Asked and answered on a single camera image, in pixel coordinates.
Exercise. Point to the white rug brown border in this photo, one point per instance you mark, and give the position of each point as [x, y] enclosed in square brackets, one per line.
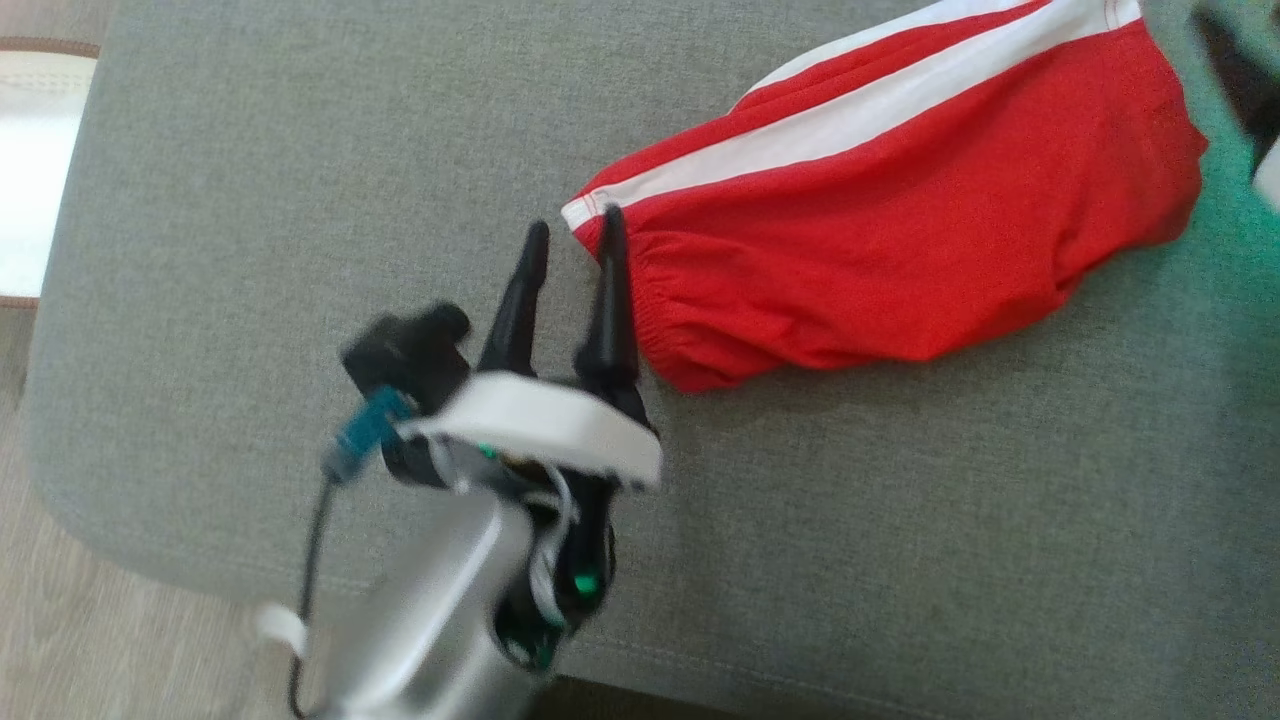
[35, 160]

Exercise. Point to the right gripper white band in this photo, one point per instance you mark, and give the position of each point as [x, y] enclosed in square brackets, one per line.
[1270, 180]

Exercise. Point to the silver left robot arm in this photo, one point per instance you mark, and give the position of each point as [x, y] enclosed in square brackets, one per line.
[430, 620]

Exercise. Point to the grey fabric sofa seat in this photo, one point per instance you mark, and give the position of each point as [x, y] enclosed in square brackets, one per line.
[300, 150]

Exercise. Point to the red shorts with white stripe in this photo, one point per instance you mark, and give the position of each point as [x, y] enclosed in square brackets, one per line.
[900, 250]

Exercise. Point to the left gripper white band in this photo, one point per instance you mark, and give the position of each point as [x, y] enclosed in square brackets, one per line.
[550, 425]

